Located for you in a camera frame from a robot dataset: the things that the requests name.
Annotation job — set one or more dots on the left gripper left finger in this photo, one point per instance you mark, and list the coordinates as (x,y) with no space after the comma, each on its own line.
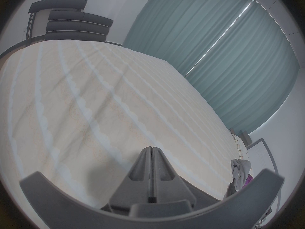
(135,187)

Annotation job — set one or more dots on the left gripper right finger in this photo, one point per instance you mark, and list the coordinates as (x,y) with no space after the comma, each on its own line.
(169,187)

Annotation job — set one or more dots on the black T-shirt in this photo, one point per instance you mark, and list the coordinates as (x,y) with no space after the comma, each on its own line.
(202,192)

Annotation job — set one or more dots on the bed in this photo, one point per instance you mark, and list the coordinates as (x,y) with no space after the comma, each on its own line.
(83,104)

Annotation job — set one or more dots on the grey garment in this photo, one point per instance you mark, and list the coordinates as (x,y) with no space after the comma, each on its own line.
(241,169)

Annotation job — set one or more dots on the purple satin garment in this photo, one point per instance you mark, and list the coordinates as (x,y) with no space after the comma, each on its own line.
(249,179)

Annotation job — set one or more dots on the white printed pillow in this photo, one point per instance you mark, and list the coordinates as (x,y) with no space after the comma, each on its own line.
(241,147)

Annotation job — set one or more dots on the grey bedside table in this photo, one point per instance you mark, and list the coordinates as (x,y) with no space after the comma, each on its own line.
(245,136)

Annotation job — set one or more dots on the blue-green curtain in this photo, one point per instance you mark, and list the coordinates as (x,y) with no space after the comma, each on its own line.
(250,68)
(181,25)

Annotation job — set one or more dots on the black dressing table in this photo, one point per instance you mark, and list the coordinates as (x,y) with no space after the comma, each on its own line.
(57,3)

